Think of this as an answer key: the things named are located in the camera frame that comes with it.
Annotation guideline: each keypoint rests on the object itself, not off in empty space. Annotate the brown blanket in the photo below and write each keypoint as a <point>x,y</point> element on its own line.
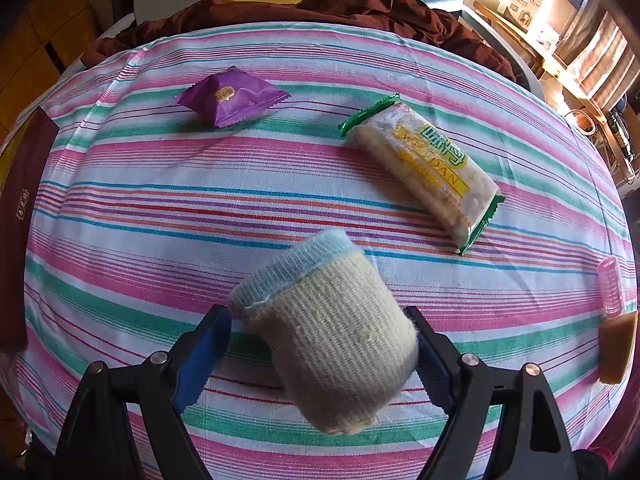
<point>325,15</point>

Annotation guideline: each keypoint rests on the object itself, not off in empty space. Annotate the purple snack packet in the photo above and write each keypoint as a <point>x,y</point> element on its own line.
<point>230,95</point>

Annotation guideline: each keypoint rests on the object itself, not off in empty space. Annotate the green rice cracker packet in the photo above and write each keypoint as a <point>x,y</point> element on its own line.
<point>425,170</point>

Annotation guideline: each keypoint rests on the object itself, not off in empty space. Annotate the patterned beige curtain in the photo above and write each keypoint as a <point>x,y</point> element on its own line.
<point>600,55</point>

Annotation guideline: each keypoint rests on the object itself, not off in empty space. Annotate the wooden windowsill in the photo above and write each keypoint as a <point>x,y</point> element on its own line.
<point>545,55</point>

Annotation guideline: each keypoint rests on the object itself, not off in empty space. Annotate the cluttered wooden desk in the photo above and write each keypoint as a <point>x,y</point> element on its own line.
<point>610,130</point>

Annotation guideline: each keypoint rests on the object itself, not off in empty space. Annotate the pink hair roller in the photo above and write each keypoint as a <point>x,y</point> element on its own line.
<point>611,285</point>

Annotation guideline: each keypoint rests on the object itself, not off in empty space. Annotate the white cardboard box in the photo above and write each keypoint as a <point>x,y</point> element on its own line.
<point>525,5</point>

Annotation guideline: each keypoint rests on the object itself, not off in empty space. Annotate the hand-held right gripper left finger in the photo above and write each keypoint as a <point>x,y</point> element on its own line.
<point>200,360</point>

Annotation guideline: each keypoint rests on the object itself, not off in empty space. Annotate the wooden wardrobe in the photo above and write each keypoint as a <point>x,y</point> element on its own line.
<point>45,25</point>

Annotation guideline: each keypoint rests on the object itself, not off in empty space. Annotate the yellow sponge block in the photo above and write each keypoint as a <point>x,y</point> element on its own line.
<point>617,347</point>

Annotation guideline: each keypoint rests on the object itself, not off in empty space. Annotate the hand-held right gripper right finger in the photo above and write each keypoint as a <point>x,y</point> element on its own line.
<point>432,365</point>

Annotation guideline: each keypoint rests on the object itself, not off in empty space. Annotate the striped bedsheet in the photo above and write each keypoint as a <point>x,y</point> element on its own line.
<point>150,220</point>

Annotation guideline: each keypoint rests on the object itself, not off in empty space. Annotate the cream knitted sock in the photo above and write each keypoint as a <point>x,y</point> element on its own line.
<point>335,340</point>

